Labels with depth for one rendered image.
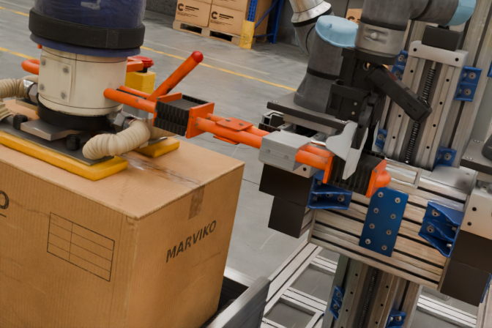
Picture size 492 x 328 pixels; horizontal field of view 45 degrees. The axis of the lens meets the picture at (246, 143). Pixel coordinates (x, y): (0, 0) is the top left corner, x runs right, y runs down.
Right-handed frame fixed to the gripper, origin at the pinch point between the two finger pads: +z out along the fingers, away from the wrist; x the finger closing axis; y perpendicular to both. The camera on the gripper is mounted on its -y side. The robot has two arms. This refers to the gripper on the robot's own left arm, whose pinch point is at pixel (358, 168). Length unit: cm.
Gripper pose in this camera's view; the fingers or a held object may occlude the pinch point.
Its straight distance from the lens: 103.9
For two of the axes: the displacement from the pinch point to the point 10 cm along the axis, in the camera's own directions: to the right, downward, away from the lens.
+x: -4.3, 2.1, -8.8
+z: -1.8, 9.3, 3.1
